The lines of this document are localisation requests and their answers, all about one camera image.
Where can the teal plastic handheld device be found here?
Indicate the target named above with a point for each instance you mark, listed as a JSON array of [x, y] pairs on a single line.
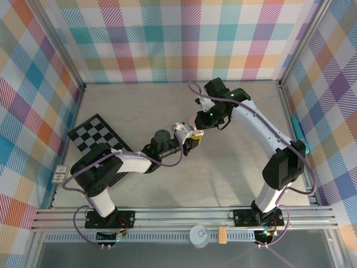
[[299, 134]]

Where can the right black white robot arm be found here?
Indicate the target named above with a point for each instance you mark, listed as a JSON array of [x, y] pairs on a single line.
[[265, 128]]

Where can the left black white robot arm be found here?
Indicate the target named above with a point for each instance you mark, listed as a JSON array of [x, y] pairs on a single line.
[[131, 164]]

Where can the black grey folding chessboard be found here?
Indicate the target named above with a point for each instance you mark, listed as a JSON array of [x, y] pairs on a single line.
[[89, 131]]

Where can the silver tin can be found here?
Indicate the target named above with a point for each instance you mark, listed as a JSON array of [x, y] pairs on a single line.
[[199, 236]]

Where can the small cork block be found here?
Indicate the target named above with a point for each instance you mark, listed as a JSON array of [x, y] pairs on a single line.
[[222, 236]]

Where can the small controller circuit board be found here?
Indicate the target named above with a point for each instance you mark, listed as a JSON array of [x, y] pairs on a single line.
[[266, 233], [118, 236]]

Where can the small playing card box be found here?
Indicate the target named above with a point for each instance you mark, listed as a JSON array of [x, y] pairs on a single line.
[[60, 174]]

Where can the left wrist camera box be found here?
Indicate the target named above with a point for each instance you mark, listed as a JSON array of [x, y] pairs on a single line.
[[185, 129]]

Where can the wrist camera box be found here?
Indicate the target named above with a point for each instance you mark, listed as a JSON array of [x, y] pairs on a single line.
[[185, 129], [205, 103]]

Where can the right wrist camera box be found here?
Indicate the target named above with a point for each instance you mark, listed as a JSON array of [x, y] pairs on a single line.
[[205, 103]]

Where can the aluminium side rail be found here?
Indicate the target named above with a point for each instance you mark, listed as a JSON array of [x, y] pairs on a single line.
[[288, 111], [76, 111]]

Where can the wide aluminium mounting rail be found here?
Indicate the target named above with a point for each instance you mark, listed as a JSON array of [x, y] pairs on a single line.
[[181, 217]]

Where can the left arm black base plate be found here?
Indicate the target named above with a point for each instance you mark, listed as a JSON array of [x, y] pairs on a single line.
[[125, 216]]

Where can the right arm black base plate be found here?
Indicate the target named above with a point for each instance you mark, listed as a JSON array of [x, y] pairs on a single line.
[[242, 216]]

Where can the aluminium corner post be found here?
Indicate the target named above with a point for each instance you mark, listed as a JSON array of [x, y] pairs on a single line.
[[303, 42], [61, 42]]

